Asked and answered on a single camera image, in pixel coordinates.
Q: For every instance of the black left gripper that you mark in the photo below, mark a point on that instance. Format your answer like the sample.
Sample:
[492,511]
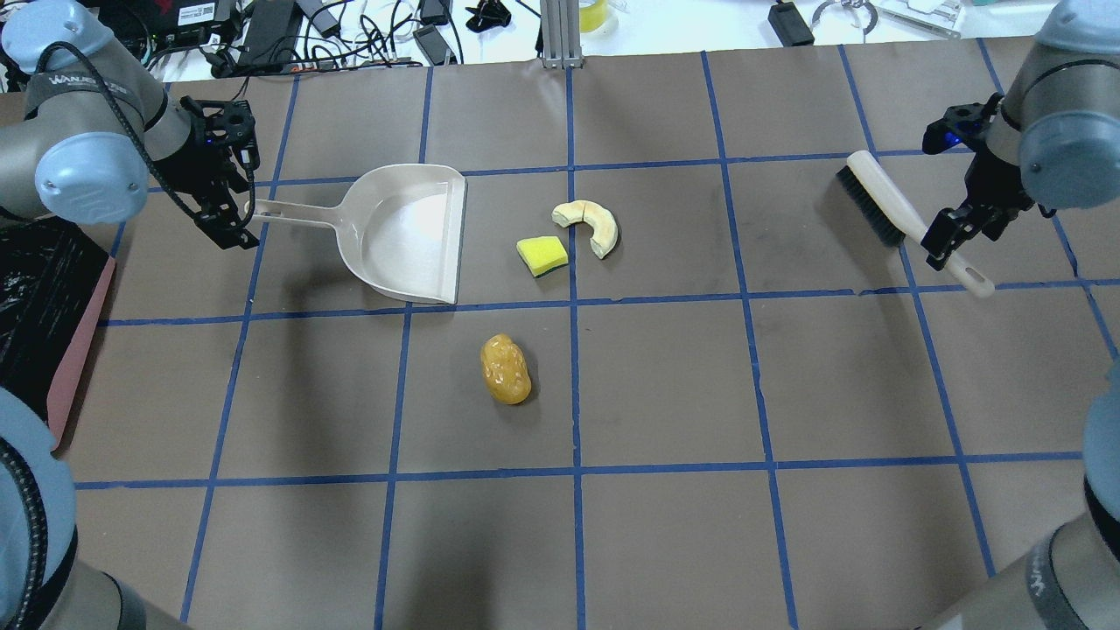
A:
[199,174]

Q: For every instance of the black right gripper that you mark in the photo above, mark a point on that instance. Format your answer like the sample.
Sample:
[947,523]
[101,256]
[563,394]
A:
[990,185]

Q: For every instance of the beige hand brush black bristles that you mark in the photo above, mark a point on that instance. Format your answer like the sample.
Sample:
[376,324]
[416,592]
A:
[894,220]

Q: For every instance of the beige plastic dustpan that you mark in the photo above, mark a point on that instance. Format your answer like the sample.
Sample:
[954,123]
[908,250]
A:
[398,228]

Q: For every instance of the yellow sponge piece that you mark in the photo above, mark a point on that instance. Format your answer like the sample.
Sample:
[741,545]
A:
[542,254]

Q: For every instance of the golden brown potato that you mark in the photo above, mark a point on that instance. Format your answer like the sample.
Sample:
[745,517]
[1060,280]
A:
[505,370]

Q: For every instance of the curved pale squash slice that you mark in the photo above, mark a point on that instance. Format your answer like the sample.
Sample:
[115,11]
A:
[605,231]

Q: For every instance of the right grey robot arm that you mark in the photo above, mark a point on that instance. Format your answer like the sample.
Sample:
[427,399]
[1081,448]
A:
[1051,141]

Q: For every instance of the pink bin with black bag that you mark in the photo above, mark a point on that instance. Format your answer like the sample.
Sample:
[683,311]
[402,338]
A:
[54,284]

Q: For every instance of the black power adapter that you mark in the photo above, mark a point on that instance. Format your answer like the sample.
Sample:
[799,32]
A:
[788,25]

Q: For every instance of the aluminium frame post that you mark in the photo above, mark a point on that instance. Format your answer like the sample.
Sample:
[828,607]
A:
[561,45]

